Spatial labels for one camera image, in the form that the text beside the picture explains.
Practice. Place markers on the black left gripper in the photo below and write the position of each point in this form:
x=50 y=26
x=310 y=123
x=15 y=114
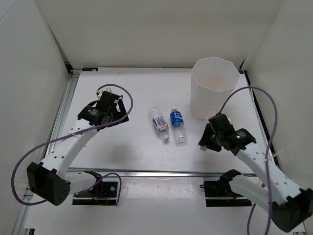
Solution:
x=122 y=109

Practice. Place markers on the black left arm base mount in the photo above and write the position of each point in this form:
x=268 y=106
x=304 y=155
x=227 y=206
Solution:
x=105 y=192

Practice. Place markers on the aluminium left table rail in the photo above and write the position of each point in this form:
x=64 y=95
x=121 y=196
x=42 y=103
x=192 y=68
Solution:
x=65 y=104

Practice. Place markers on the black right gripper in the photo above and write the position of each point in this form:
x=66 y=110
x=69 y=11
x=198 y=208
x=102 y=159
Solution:
x=205 y=139

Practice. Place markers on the blue corner label left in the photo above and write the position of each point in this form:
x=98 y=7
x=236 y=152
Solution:
x=91 y=69

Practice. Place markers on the clear crushed unlabelled bottle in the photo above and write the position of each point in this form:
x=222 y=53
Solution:
x=212 y=113

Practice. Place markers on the clear bottle orange-blue label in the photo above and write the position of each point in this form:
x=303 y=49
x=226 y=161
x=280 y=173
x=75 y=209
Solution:
x=159 y=124

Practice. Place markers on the white octagonal bin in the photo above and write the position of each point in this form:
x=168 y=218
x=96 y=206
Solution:
x=212 y=80

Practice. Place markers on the clear bottle blue label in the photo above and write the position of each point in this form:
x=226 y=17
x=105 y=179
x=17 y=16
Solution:
x=178 y=126

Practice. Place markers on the aluminium front table rail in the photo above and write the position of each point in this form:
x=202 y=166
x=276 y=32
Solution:
x=148 y=173

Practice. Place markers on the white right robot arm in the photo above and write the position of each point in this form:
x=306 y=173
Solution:
x=291 y=205

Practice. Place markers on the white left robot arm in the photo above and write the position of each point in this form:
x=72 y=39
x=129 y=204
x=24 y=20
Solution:
x=49 y=178

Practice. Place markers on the aluminium table rail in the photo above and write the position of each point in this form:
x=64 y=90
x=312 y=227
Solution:
x=65 y=104
x=148 y=173

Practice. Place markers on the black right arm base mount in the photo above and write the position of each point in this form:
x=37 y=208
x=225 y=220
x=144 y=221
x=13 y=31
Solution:
x=217 y=196

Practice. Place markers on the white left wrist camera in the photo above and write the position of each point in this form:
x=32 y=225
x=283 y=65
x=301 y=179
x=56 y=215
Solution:
x=101 y=90

